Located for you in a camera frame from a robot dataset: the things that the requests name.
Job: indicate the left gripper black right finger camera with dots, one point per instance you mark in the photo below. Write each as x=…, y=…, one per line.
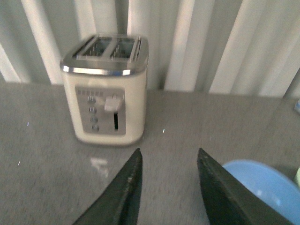
x=227, y=201

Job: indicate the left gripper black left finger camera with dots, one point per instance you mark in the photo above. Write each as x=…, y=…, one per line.
x=120, y=202

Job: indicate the green bowl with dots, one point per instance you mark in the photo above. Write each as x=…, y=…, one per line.
x=297, y=177

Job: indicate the blue bowl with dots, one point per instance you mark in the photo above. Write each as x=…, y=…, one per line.
x=268, y=184

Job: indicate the cream two-slot toaster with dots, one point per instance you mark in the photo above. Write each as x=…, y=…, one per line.
x=105, y=82

